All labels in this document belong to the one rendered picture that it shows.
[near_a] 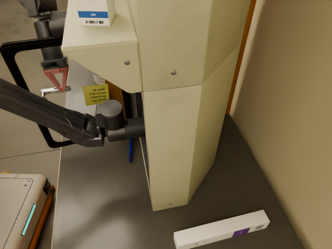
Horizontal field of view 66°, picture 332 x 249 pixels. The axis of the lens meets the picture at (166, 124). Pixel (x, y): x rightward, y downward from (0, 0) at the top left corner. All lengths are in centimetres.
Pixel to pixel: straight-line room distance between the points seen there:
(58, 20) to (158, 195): 56
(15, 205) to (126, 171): 102
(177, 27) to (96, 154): 68
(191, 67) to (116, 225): 55
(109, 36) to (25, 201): 149
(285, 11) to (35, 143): 215
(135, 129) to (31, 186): 124
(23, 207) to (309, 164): 152
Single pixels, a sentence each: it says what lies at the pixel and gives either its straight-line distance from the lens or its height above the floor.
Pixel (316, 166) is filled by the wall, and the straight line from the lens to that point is 79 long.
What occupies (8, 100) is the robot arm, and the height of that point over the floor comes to 134.
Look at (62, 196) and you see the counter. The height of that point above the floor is 94.
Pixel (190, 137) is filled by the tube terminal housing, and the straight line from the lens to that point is 58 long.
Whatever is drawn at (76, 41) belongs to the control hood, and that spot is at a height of 151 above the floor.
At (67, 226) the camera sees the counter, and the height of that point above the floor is 94.
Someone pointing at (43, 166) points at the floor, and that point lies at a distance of 229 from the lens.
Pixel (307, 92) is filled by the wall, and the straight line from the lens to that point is 76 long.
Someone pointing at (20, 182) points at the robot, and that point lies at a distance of 191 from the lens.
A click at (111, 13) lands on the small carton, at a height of 152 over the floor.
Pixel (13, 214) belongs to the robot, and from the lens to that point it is 180.
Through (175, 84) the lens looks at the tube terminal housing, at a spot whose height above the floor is 142.
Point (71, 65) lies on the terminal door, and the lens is 78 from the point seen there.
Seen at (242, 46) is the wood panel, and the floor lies 126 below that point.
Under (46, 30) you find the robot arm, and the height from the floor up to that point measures 137.
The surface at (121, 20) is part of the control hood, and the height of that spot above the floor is 151.
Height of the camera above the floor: 170
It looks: 46 degrees down
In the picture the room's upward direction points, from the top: straight up
